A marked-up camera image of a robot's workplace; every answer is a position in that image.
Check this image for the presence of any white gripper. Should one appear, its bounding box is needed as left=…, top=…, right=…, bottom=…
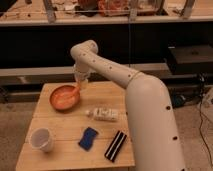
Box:
left=74, top=66, right=89, bottom=90

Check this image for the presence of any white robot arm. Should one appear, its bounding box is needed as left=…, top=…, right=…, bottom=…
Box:
left=70, top=40, right=187, bottom=171

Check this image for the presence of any orange ceramic bowl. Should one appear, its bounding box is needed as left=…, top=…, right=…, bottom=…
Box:
left=49, top=85, right=80, bottom=110

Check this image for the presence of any white plastic bottle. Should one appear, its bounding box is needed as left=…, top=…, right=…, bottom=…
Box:
left=85, top=107, right=118, bottom=122

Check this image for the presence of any blue sponge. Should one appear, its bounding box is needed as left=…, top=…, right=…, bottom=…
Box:
left=78, top=127, right=98, bottom=151

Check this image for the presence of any white paper cup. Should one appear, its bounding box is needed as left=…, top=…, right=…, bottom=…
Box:
left=29, top=128, right=53, bottom=153

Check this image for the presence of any wooden table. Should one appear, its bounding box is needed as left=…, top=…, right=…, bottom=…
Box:
left=16, top=82, right=135, bottom=171

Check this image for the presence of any metal shelf rack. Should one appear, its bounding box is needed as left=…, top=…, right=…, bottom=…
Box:
left=0, top=0, right=213, bottom=85

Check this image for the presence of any black box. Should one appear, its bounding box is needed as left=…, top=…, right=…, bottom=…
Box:
left=166, top=45, right=213, bottom=75

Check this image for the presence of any black cable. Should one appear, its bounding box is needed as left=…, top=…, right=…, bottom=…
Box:
left=197, top=74, right=213, bottom=167

